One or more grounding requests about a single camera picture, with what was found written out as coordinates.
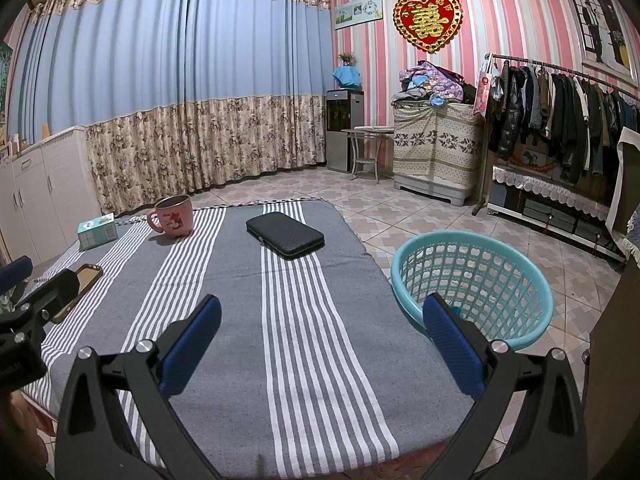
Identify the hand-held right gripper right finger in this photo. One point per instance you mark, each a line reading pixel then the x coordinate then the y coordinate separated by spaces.
pixel 450 342

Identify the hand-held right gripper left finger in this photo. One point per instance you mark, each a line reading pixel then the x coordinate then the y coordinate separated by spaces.
pixel 192 342

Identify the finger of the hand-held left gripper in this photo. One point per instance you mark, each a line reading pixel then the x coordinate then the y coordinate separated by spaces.
pixel 15 272
pixel 55 290

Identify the light blue plastic basket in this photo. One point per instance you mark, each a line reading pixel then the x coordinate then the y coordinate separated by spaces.
pixel 520 325

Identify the phone in brown case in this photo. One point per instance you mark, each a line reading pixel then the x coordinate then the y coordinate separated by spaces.
pixel 87 277

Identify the teal tissue box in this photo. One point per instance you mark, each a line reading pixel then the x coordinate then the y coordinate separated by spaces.
pixel 97 234

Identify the grey striped table cloth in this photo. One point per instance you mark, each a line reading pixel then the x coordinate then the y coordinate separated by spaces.
pixel 225 270

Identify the white cabinet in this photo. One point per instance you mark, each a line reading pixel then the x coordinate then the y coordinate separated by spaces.
pixel 45 185

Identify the pink mug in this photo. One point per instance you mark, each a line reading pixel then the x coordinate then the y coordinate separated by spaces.
pixel 175 217

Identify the black zip case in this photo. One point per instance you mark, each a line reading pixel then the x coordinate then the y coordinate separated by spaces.
pixel 285 235

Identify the low dark cabinet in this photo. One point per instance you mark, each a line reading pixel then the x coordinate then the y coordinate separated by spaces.
pixel 550 217

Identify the brown wooden furniture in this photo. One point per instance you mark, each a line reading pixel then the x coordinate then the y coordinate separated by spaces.
pixel 615 360

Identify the white lace cloth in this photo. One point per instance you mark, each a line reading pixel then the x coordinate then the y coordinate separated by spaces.
pixel 550 185

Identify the cabinet under patterned cloth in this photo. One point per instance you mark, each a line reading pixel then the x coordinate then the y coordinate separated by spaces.
pixel 435 155

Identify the blue floral cloth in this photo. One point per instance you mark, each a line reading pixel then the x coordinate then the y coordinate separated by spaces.
pixel 634 232

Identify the grey water dispenser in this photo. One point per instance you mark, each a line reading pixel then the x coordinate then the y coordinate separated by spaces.
pixel 342 150

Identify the small side table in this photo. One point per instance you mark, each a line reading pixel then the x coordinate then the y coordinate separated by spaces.
pixel 370 131

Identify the screen under beige cover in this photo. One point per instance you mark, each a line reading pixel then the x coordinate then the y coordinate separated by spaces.
pixel 625 175

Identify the pink hanging bag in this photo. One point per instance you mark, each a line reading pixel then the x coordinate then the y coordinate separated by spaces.
pixel 484 92

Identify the row of hanging clothes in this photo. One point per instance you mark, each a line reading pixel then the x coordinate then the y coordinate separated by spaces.
pixel 560 115

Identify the pile of clothes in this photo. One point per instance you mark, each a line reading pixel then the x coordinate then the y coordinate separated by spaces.
pixel 435 82

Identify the blue and floral curtain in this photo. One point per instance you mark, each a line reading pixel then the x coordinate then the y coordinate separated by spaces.
pixel 200 60

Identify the blue covered bottle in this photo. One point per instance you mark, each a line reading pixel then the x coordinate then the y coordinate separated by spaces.
pixel 347 76

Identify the metal clothes rack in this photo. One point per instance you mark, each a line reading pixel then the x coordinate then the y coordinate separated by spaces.
pixel 550 65

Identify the small potted plant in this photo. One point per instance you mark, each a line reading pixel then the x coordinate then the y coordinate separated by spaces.
pixel 348 58

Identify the wall poster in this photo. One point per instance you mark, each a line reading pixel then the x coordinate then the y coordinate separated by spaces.
pixel 4 80

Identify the red heart wall decoration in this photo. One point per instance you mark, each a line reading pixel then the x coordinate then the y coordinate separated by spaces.
pixel 427 17

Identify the landscape wall picture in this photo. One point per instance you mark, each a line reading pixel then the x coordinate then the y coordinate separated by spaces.
pixel 357 11

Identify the framed wall photo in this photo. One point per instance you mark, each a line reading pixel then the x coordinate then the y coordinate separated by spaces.
pixel 597 25

